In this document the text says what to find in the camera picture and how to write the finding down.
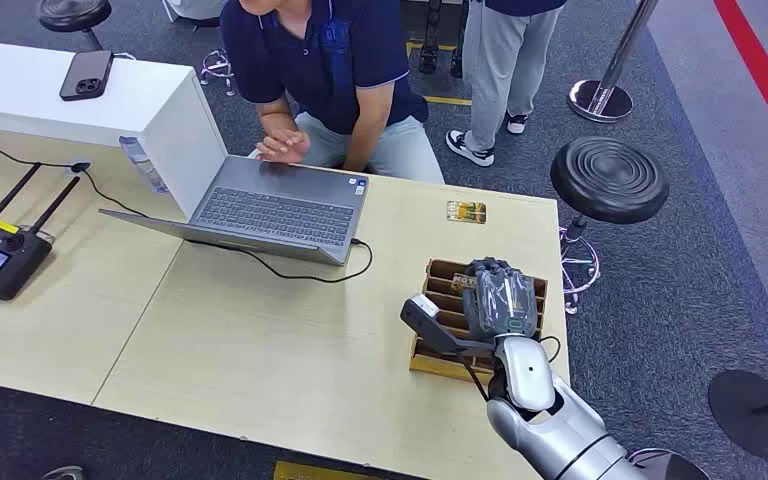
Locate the white counter box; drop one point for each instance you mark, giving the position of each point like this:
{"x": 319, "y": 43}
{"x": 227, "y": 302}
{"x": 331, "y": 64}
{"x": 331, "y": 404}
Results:
{"x": 92, "y": 99}

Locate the standing person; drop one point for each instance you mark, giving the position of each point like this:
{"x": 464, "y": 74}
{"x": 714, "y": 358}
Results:
{"x": 496, "y": 66}

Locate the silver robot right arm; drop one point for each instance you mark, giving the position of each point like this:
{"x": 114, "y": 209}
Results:
{"x": 556, "y": 430}

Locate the chrome stool base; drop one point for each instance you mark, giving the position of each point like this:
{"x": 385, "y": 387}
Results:
{"x": 218, "y": 69}

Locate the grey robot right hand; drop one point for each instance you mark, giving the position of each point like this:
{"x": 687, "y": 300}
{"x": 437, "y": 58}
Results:
{"x": 500, "y": 301}

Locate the person's left forearm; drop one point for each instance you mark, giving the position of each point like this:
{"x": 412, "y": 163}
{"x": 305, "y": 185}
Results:
{"x": 367, "y": 126}

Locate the black stanchion base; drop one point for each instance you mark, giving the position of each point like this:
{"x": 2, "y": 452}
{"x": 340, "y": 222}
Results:
{"x": 748, "y": 417}

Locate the black round stool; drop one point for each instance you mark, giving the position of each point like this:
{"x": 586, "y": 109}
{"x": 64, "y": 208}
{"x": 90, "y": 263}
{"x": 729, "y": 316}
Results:
{"x": 609, "y": 179}
{"x": 74, "y": 13}

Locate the grey open laptop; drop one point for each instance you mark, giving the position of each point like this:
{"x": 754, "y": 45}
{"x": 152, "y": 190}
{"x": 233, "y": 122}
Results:
{"x": 278, "y": 212}

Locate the wooden slotted card holder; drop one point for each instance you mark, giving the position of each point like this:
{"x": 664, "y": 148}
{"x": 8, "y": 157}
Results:
{"x": 444, "y": 311}

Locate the dark smartphone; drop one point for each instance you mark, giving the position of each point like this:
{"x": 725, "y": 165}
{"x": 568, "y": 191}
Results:
{"x": 86, "y": 74}

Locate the brown printed card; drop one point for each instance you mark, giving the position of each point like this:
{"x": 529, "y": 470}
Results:
{"x": 458, "y": 283}

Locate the clear plastic bottle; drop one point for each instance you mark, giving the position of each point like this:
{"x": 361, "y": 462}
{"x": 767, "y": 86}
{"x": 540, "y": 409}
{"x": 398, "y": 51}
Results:
{"x": 142, "y": 166}

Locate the chrome stanchion post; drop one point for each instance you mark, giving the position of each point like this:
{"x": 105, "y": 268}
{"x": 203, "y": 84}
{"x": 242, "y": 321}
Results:
{"x": 606, "y": 93}

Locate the person's right forearm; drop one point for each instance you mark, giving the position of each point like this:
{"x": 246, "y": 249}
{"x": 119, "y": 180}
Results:
{"x": 276, "y": 120}

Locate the black remote controller with screen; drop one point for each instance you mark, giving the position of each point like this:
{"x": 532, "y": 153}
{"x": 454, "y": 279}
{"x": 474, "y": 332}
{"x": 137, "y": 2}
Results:
{"x": 0, "y": 255}

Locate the yellow green card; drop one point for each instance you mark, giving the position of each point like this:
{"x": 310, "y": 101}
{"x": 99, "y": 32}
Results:
{"x": 466, "y": 212}

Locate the seated person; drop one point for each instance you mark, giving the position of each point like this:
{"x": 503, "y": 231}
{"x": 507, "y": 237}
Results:
{"x": 331, "y": 66}

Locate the person's hand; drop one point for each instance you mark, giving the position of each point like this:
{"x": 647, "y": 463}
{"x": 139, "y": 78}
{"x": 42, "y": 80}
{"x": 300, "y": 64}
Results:
{"x": 282, "y": 146}

